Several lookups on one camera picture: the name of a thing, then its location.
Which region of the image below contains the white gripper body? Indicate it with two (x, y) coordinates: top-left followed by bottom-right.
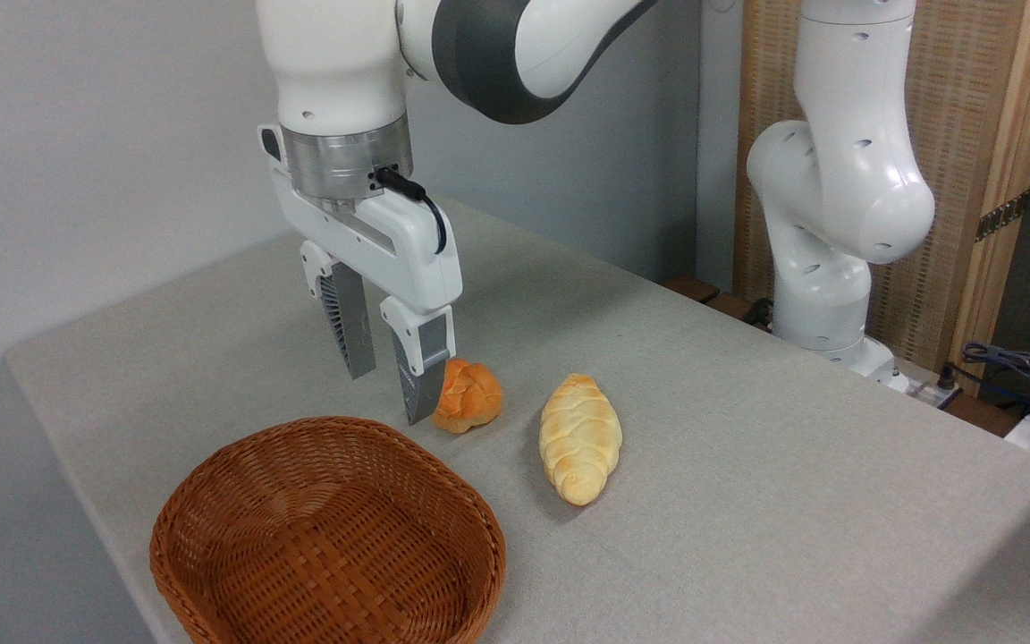
(257, 124), (464, 315)

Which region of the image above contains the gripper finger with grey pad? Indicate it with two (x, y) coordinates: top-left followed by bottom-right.
(379, 296), (457, 427)
(300, 239), (379, 380)

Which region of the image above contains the round orange bread roll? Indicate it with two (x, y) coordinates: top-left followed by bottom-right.
(431, 357), (504, 436)

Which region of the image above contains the long braided pale bread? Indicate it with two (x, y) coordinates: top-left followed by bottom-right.
(538, 372), (624, 508)

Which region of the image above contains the brown wicker basket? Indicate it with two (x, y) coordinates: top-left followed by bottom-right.
(148, 415), (509, 644)

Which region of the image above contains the brown wooden block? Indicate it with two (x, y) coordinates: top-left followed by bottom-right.
(662, 275), (722, 305)

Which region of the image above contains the wooden folding screen woven panel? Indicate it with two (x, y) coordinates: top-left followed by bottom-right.
(733, 0), (1030, 396)

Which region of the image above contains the metal screen hinge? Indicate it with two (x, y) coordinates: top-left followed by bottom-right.
(975, 191), (1030, 243)

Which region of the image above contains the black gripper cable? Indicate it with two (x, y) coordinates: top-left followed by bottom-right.
(371, 166), (449, 256)

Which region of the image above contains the blue cable bundle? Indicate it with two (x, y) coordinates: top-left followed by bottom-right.
(960, 340), (1030, 414)

